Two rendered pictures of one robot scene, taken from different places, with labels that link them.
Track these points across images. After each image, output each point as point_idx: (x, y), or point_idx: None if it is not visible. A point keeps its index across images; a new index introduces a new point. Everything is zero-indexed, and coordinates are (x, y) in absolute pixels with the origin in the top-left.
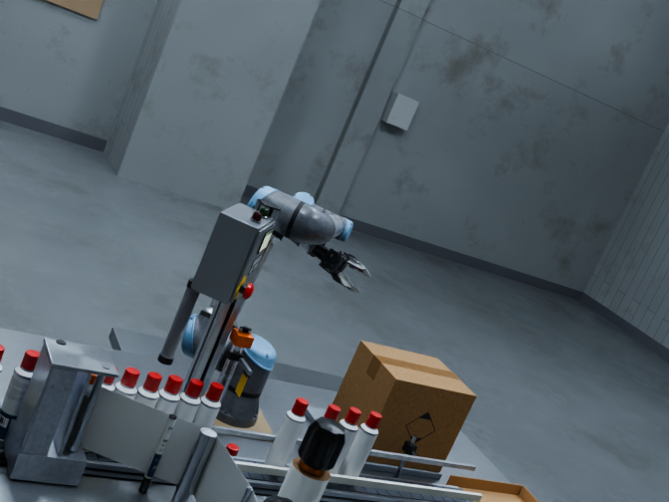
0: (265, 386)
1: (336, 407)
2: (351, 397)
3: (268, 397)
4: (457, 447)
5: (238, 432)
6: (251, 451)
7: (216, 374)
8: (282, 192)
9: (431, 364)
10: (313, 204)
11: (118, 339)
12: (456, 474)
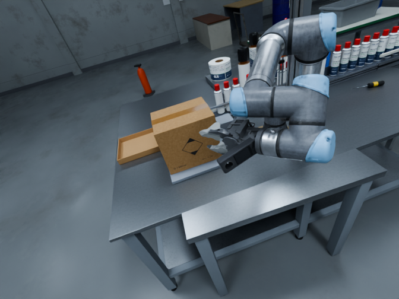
0: (262, 171)
1: (234, 79)
2: None
3: (257, 161)
4: (131, 189)
5: None
6: (259, 120)
7: (295, 164)
8: (314, 15)
9: (165, 123)
10: (293, 81)
11: (369, 158)
12: (151, 161)
